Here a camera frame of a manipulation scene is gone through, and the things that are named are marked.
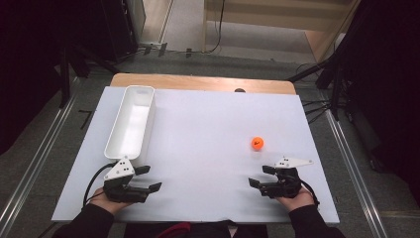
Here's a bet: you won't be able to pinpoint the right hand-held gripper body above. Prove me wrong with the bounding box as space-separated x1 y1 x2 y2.
260 157 314 199

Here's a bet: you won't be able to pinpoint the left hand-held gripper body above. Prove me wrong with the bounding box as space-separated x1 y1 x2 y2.
102 157 152 204

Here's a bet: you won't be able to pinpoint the orange ball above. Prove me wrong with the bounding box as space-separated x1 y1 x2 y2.
251 136 265 152

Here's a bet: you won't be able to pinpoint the white long plastic bin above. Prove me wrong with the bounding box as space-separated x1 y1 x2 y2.
104 84 157 168

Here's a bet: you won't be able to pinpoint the person's right hand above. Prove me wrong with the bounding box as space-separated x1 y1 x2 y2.
275 186 316 213

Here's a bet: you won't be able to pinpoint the person's left hand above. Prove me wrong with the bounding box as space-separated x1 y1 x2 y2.
88 187 134 216

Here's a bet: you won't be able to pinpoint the person's red garment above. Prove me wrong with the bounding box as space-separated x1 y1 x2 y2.
155 221 193 238

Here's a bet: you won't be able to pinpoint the white board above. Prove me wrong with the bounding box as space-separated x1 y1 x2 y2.
52 86 341 224

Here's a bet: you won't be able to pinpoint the wooden table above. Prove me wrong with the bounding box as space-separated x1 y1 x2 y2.
109 72 297 96

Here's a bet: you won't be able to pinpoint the black stand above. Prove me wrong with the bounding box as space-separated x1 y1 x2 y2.
286 49 349 122
58 41 121 109

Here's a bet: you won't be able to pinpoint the black curtain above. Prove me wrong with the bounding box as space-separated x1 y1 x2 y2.
341 0 420 207
0 0 72 157

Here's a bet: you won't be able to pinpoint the black cabinet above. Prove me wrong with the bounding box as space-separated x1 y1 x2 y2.
98 0 141 64

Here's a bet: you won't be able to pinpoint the light wooden furniture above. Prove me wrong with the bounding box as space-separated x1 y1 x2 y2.
201 0 362 64

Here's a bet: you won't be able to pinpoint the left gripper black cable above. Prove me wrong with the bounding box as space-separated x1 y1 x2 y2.
82 162 119 209

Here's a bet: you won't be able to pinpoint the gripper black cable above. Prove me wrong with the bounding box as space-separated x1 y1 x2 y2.
298 178 321 208
82 162 119 209

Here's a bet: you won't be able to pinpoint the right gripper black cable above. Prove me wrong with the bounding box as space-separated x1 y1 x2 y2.
298 178 321 208

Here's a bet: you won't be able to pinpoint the metal floor rail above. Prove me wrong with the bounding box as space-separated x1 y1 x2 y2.
0 76 81 232
324 108 389 238

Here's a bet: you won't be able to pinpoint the black floor cables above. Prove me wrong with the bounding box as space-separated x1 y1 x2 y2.
301 98 333 125

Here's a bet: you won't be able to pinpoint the hanging black cable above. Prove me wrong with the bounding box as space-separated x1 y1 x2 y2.
202 0 227 55

